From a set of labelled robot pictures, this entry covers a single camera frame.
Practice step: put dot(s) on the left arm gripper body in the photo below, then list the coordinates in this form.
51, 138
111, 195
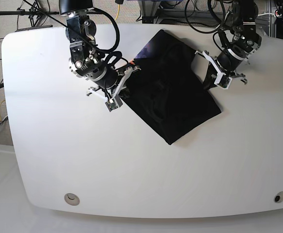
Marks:
235, 52

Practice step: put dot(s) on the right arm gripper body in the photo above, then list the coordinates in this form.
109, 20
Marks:
107, 79

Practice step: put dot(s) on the black T-shirt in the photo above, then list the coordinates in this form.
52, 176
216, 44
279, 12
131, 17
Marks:
165, 92

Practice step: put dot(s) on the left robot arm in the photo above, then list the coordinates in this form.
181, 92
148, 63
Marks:
239, 24

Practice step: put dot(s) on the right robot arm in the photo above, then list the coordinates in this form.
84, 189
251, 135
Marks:
86, 59

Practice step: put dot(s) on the black tripod stand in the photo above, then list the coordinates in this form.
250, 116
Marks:
36, 14

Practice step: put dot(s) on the empty silver grommet hole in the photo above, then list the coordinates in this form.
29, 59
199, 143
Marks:
71, 199

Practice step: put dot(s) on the grommet hole with dark plug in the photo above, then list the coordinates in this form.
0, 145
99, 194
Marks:
279, 197

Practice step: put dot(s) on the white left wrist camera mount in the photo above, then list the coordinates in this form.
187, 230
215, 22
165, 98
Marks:
223, 78

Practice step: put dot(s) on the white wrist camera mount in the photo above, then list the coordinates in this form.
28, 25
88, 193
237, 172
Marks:
223, 78
115, 101

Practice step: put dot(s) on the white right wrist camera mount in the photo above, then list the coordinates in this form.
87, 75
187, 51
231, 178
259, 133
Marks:
115, 101

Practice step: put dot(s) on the grey metal frame base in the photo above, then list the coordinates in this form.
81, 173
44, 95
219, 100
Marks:
196, 11

